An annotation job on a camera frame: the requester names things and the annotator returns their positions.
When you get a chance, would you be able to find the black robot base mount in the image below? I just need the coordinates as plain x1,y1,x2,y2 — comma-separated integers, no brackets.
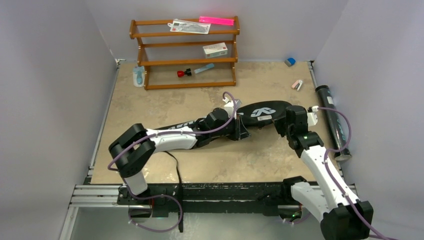
117,176,306,217

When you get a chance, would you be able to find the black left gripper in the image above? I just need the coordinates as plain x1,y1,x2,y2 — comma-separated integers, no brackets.
210,114,251,141

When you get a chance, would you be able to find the white red small box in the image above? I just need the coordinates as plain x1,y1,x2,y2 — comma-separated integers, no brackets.
202,42,228,59

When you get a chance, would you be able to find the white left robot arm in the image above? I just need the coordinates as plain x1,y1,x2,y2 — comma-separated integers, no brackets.
108,108,251,205

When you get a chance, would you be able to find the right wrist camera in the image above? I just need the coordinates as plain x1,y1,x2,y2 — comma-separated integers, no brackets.
307,105,319,126

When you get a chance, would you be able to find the pink ruler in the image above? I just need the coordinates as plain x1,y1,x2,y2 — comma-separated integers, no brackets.
198,16,235,26

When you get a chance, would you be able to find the black shuttlecock tube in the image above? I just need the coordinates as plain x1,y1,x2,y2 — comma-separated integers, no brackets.
315,85,352,162

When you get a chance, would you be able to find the light blue tube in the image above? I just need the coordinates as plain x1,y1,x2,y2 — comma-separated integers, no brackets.
193,63,215,74

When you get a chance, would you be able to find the blue white packaged item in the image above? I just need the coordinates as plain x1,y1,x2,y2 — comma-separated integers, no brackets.
132,66,145,88

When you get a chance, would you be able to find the black racket bag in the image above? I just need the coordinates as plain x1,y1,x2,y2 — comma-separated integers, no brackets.
157,100,292,133

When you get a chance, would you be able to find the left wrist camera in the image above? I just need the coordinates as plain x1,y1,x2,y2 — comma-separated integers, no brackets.
223,97,239,119

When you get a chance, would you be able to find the wooden shelf rack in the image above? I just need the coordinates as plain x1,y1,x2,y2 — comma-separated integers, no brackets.
129,16,241,90

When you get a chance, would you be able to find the aluminium frame rail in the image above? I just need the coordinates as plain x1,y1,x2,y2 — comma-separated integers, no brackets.
69,184,129,208

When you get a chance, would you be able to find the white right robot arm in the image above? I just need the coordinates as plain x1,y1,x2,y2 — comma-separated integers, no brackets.
273,105,374,240

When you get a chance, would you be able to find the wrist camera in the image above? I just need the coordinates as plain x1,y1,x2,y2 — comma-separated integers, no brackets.
307,105,319,126
223,97,239,119

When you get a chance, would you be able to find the red black stamp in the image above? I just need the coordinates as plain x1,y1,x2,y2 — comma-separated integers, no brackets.
176,68,192,78

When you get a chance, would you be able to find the blue small object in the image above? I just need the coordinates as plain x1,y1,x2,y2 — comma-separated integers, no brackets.
284,57,296,67

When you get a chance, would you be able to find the pink white small object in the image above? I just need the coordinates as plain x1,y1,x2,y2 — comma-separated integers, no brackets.
291,79,304,91

